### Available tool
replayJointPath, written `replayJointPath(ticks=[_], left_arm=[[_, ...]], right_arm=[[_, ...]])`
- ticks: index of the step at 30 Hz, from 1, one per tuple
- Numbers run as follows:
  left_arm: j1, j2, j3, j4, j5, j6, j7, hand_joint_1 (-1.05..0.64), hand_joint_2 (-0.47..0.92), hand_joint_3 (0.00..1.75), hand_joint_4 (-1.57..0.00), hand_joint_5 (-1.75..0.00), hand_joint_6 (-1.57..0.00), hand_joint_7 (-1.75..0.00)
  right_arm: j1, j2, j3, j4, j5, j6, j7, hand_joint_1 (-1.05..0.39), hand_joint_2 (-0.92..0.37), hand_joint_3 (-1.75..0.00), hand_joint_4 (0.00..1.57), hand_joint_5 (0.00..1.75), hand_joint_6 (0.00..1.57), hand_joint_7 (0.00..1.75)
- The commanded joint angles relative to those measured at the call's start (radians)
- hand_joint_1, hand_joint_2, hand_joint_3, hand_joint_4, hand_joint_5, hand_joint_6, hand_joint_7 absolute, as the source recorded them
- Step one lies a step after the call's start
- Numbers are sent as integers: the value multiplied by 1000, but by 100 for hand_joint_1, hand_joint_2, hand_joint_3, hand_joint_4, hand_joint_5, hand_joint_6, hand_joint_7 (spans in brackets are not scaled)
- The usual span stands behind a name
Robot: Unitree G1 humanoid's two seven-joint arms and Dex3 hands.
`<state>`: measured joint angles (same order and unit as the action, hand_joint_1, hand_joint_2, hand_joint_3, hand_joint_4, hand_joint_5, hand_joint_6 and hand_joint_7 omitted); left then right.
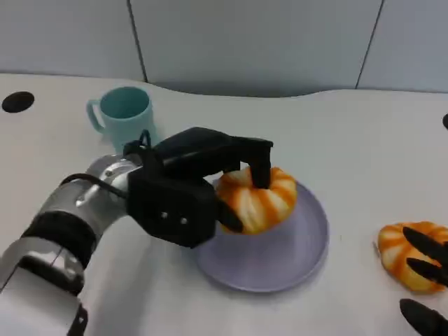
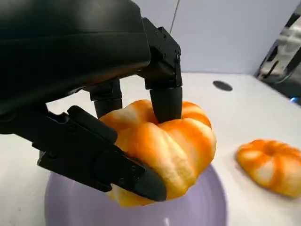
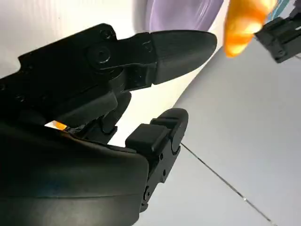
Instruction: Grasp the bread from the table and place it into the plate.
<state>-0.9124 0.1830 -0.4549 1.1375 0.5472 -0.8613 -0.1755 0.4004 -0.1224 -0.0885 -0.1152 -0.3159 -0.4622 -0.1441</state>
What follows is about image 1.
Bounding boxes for orange white toy bread roll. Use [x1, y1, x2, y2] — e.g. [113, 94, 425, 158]
[377, 220, 448, 294]
[214, 166, 299, 236]

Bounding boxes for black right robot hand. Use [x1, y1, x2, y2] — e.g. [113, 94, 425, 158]
[399, 226, 448, 336]

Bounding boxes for pale green mug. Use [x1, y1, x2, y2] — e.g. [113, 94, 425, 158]
[85, 86, 155, 150]

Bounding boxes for lilac plate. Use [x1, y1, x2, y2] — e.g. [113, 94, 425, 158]
[195, 178, 330, 293]

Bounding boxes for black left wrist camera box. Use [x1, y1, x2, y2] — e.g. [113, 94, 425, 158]
[127, 167, 217, 250]

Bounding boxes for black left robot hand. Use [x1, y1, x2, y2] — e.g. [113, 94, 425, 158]
[153, 126, 274, 235]

